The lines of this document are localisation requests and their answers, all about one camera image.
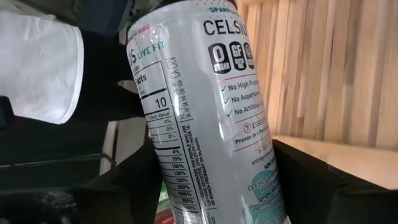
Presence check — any green soda can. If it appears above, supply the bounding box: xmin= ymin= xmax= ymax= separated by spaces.
xmin=158 ymin=183 xmax=170 ymax=206

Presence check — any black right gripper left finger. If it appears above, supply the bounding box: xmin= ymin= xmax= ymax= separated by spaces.
xmin=73 ymin=139 xmax=165 ymax=224

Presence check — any red Coca-Cola can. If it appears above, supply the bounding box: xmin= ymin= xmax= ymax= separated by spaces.
xmin=154 ymin=207 xmax=177 ymax=224

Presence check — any wooden slatted shelf rack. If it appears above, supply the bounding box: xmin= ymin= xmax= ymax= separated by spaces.
xmin=236 ymin=0 xmax=398 ymax=150

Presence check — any dark can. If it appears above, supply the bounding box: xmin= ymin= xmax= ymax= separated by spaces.
xmin=126 ymin=0 xmax=292 ymax=224

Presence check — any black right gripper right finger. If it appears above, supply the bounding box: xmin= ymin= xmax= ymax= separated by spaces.
xmin=272 ymin=139 xmax=398 ymax=224

